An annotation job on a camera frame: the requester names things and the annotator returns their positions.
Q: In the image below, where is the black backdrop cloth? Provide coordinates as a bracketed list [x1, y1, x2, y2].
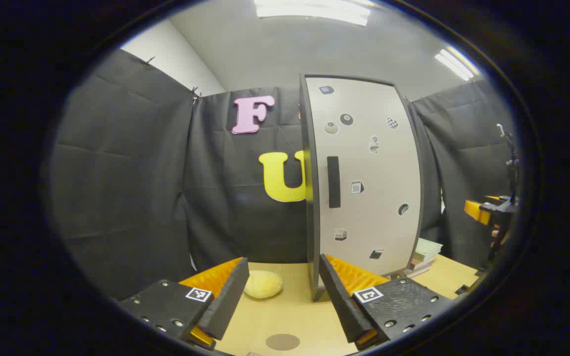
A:
[50, 48, 518, 302]

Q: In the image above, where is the round brown coaster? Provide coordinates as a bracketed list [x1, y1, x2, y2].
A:
[266, 334, 301, 351]

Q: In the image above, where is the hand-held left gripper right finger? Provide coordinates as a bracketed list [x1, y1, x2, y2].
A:
[319, 254, 456, 351]

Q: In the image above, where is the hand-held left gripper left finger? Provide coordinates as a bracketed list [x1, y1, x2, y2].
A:
[119, 257, 250, 351]

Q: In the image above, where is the yellow bread bun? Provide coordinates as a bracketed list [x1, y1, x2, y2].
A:
[244, 270, 284, 300]

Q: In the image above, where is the stack of books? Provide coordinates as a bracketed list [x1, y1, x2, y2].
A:
[406, 238, 444, 278]

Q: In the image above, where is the white cabinet door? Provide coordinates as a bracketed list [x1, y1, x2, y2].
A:
[305, 75, 424, 290]

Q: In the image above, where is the grey cabinet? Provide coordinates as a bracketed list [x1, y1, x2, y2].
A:
[299, 73, 424, 302]

